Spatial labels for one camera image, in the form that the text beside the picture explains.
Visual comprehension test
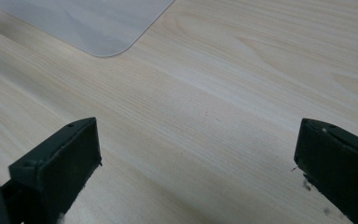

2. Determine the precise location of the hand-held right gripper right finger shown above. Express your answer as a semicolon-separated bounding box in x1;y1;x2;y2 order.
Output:
294;118;358;224

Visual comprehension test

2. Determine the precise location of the clear plastic storage box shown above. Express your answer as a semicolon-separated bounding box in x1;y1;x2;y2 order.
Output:
0;0;175;58

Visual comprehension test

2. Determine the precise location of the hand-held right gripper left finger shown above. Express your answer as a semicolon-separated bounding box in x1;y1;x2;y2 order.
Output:
0;117;103;224

